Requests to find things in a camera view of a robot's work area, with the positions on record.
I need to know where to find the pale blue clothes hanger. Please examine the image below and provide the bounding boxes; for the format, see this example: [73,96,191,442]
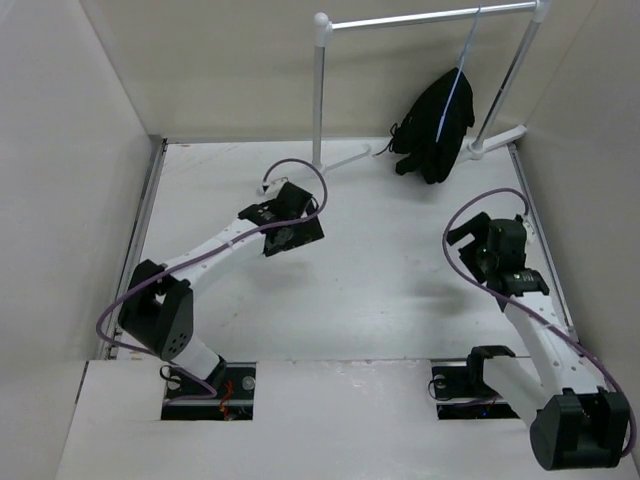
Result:
[435,4,484,143]

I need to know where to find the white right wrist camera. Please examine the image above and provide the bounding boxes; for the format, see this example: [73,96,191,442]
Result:
[522,215,536,237]

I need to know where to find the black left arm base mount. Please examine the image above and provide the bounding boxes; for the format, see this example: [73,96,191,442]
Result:
[159,363,257,422]

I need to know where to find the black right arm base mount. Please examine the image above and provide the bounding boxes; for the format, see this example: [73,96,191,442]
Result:
[427,362,519,421]

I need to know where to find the white metal clothes rack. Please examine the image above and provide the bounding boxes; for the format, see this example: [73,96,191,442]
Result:
[257,0,553,194]

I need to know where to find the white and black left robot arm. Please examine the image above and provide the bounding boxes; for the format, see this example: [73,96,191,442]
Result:
[118,182,324,399]

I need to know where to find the black trousers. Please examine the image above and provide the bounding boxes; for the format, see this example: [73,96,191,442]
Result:
[384,67,475,185]

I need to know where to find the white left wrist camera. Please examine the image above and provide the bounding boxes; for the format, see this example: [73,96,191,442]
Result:
[257,177,289,197]

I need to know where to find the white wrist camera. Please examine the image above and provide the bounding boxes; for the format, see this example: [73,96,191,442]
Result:
[522,215,536,237]
[257,177,289,197]

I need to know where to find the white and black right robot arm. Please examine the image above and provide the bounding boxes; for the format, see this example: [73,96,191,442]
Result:
[444,213,632,471]

